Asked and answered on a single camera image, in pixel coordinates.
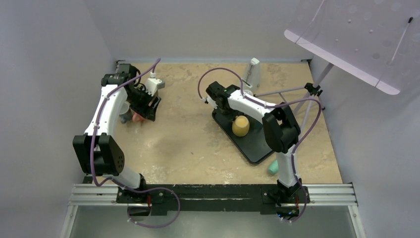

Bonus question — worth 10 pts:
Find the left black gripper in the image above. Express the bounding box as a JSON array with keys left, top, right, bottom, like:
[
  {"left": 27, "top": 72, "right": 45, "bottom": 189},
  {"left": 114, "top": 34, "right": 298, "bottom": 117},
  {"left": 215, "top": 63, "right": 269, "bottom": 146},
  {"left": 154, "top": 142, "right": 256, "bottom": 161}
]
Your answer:
[{"left": 126, "top": 86, "right": 160, "bottom": 121}]

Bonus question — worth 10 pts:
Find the pink mug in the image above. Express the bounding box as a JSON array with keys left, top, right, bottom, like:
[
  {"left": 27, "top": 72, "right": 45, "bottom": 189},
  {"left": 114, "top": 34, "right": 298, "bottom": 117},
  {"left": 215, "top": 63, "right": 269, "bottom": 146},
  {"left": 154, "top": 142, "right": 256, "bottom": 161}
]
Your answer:
[{"left": 132, "top": 112, "right": 146, "bottom": 122}]

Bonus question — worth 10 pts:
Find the blue grey mug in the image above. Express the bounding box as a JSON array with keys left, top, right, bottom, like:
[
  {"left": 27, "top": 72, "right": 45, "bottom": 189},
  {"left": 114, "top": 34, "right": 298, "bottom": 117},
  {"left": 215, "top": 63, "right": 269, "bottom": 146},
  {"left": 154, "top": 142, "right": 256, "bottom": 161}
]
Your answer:
[{"left": 119, "top": 102, "right": 133, "bottom": 124}]

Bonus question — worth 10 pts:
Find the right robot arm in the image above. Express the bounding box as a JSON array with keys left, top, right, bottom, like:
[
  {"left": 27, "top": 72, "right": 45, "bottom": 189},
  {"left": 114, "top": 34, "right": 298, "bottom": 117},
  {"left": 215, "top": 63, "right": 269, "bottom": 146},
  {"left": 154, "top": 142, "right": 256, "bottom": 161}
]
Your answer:
[{"left": 205, "top": 81, "right": 301, "bottom": 202}]

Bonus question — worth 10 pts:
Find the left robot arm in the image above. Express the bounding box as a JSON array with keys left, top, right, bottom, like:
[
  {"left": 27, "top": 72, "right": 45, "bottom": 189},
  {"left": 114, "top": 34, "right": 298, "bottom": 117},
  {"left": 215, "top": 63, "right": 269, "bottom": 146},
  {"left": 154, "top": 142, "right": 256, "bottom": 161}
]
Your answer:
[{"left": 72, "top": 62, "right": 164, "bottom": 203}]

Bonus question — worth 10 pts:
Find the yellow mug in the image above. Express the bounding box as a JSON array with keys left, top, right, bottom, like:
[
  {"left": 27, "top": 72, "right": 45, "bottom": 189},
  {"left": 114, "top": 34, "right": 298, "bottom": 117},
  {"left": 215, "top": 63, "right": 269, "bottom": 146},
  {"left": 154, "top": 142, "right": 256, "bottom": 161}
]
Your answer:
[{"left": 232, "top": 116, "right": 250, "bottom": 137}]

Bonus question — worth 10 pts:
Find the black serving tray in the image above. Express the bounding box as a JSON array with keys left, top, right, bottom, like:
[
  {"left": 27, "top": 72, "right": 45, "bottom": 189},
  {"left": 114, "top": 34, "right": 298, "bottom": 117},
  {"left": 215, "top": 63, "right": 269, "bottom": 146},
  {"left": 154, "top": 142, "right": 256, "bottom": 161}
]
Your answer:
[{"left": 212, "top": 109, "right": 274, "bottom": 165}]

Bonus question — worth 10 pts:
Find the white metronome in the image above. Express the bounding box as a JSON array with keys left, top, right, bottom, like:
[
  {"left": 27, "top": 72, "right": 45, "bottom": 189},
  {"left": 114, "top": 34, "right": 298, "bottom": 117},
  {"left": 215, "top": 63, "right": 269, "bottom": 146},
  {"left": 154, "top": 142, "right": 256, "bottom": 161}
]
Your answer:
[{"left": 242, "top": 58, "right": 261, "bottom": 93}]

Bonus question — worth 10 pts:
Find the teal bottle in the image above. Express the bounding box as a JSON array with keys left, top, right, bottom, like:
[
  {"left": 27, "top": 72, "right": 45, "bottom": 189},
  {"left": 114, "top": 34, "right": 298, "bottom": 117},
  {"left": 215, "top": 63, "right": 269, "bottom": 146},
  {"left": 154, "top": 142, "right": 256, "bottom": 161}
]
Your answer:
[{"left": 267, "top": 161, "right": 279, "bottom": 176}]

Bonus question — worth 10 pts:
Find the tripod stand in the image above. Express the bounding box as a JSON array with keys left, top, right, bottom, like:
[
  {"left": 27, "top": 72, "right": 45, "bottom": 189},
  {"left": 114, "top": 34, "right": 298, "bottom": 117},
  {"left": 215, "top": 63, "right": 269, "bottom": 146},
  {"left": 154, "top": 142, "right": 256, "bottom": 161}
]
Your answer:
[{"left": 254, "top": 63, "right": 334, "bottom": 115}]

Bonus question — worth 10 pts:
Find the white perforated board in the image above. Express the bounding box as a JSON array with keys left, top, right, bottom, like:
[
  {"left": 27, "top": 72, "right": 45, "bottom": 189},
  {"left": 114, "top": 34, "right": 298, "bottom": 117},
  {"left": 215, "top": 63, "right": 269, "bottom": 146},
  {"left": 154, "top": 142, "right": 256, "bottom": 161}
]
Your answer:
[{"left": 284, "top": 0, "right": 420, "bottom": 95}]

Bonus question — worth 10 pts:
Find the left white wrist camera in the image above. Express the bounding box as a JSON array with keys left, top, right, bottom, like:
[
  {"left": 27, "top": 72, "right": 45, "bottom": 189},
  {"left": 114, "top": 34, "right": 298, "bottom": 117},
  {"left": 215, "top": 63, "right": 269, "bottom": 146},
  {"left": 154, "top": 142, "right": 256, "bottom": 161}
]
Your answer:
[{"left": 144, "top": 72, "right": 165, "bottom": 97}]

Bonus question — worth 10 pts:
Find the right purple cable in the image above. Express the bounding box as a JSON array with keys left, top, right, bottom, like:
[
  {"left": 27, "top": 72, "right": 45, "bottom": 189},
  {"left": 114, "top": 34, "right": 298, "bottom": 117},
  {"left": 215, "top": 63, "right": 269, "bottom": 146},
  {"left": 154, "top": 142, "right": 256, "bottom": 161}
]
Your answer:
[{"left": 198, "top": 67, "right": 323, "bottom": 223}]

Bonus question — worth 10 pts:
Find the purple cable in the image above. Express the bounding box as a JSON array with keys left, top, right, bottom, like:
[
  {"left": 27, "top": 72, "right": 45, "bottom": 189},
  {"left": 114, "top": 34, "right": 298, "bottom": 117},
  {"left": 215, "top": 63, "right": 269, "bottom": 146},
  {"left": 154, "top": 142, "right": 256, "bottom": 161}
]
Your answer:
[
  {"left": 90, "top": 58, "right": 181, "bottom": 229},
  {"left": 198, "top": 67, "right": 323, "bottom": 223}
]

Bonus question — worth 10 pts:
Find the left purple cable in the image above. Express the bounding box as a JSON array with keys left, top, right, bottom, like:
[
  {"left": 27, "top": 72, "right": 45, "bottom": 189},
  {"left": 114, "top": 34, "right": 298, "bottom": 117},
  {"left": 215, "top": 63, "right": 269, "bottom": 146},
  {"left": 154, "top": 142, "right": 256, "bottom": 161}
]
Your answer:
[{"left": 90, "top": 58, "right": 181, "bottom": 229}]

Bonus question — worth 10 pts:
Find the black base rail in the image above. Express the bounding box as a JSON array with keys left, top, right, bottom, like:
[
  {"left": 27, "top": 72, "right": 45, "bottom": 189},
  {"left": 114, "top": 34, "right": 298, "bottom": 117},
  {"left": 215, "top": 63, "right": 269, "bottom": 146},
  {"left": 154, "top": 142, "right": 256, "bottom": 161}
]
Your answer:
[{"left": 116, "top": 184, "right": 310, "bottom": 217}]

